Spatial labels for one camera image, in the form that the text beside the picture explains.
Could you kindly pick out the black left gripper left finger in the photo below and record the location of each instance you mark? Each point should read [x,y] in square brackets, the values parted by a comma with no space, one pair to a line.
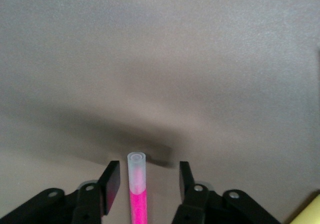
[62,209]

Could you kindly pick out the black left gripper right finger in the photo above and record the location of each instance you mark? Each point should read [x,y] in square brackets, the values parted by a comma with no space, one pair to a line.
[220,209]

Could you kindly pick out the pink marker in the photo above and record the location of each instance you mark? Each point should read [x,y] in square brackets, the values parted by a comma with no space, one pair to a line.
[138,204]

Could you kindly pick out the yellow marker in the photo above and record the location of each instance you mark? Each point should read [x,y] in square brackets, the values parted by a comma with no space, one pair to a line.
[310,214]

